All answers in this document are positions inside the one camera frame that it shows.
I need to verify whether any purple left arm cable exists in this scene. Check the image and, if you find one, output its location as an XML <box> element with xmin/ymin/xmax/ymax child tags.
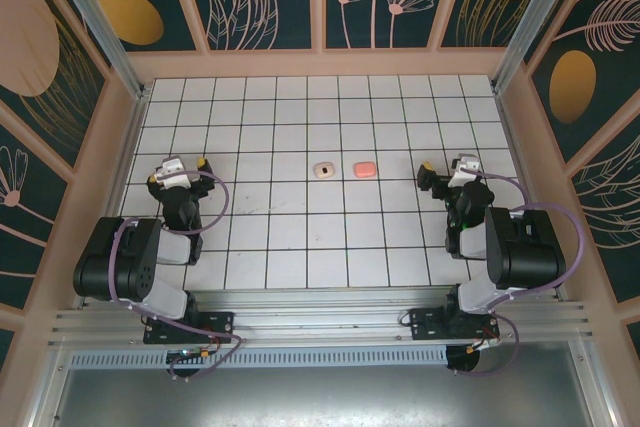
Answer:
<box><xmin>110</xmin><ymin>170</ymin><xmax>246</xmax><ymax>382</ymax></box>

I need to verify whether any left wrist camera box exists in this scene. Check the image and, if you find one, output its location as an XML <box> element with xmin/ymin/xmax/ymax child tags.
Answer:
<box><xmin>147</xmin><ymin>156</ymin><xmax>195</xmax><ymax>187</ymax></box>

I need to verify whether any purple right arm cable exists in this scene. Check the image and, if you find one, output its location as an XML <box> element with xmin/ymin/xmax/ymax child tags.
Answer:
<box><xmin>452</xmin><ymin>171</ymin><xmax>586</xmax><ymax>379</ymax></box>

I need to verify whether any aluminium corner post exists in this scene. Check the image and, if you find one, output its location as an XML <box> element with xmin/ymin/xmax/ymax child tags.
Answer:
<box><xmin>492</xmin><ymin>0</ymin><xmax>599</xmax><ymax>93</ymax></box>
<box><xmin>39</xmin><ymin>0</ymin><xmax>154</xmax><ymax>101</ymax></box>

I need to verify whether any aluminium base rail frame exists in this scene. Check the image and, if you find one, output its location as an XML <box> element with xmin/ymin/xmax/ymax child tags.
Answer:
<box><xmin>47</xmin><ymin>288</ymin><xmax>594</xmax><ymax>348</ymax></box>

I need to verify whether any small wired connector board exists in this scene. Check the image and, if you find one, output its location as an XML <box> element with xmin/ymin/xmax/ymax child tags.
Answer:
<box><xmin>467</xmin><ymin>336</ymin><xmax>501</xmax><ymax>354</ymax></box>
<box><xmin>166</xmin><ymin>345</ymin><xmax>214</xmax><ymax>364</ymax></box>

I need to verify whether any grey metal sheet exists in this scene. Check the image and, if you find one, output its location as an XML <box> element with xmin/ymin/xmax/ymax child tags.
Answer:
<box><xmin>49</xmin><ymin>341</ymin><xmax>601</xmax><ymax>427</ymax></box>

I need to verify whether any aluminium side rail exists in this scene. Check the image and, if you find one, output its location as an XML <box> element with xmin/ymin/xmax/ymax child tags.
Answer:
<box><xmin>79</xmin><ymin>89</ymin><xmax>151</xmax><ymax>309</ymax></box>
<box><xmin>492</xmin><ymin>81</ymin><xmax>569</xmax><ymax>301</ymax></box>

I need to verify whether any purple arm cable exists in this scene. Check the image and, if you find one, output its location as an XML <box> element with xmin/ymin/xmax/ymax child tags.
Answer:
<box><xmin>452</xmin><ymin>171</ymin><xmax>586</xmax><ymax>379</ymax></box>
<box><xmin>110</xmin><ymin>170</ymin><xmax>246</xmax><ymax>382</ymax></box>

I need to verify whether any slotted grey cable duct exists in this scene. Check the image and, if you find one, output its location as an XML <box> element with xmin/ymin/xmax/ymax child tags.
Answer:
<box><xmin>69</xmin><ymin>348</ymin><xmax>450</xmax><ymax>369</ymax></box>

